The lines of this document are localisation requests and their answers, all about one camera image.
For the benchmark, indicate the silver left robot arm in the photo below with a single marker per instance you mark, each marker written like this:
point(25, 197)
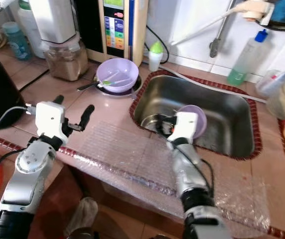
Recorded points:
point(33, 169)

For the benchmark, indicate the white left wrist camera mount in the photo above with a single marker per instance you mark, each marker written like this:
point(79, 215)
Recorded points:
point(50, 119)

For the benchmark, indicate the small white bottle green cap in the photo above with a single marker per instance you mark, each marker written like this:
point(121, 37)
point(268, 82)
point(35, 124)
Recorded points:
point(155, 59)

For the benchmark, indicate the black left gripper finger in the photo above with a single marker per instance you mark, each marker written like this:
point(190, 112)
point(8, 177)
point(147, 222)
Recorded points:
point(87, 115)
point(58, 99)

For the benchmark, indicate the white container green lid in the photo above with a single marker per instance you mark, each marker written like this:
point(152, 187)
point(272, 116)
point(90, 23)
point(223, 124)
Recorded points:
point(25, 15)

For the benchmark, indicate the green soap bottle blue cap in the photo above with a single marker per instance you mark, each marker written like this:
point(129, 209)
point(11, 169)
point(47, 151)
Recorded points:
point(244, 62)

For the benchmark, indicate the clear plastic cup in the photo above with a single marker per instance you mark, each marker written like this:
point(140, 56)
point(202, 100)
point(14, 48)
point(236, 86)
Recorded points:
point(269, 85)

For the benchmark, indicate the clear jar with brown contents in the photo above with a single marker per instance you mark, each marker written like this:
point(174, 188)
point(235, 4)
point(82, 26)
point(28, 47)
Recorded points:
point(65, 62)

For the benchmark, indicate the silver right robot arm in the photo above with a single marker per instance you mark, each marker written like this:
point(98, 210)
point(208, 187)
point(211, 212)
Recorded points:
point(189, 172)

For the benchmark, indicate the grey metal tap lever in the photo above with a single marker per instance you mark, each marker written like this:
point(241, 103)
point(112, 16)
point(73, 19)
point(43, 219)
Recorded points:
point(213, 49)

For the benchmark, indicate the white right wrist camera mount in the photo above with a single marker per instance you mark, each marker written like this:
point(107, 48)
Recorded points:
point(184, 124)

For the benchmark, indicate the clear bubble wrap sheet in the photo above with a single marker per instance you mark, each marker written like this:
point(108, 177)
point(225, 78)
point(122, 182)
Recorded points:
point(127, 149)

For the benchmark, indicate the large clear glass jar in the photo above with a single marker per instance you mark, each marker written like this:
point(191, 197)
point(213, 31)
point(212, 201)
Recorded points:
point(284, 99)

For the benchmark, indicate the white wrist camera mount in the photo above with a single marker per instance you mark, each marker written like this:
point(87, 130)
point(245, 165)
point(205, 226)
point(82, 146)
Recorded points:
point(50, 119)
point(184, 124)

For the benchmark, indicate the stainless steel sink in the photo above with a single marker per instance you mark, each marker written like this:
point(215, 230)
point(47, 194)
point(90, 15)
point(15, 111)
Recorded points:
point(227, 117)

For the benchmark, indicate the purple plastic bowl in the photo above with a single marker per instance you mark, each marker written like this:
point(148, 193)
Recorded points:
point(120, 68)
point(201, 119)

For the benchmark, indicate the beige water ionizer appliance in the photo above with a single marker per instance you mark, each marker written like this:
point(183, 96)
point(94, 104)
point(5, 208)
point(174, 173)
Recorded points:
point(115, 30)

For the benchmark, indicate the white green plastic spoon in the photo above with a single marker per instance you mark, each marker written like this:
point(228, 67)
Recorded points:
point(115, 79)

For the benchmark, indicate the blue plastic bottle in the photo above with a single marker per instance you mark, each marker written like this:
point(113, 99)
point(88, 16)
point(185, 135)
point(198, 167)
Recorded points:
point(19, 45)

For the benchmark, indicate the metal spoon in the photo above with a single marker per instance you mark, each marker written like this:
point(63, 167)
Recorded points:
point(87, 86)

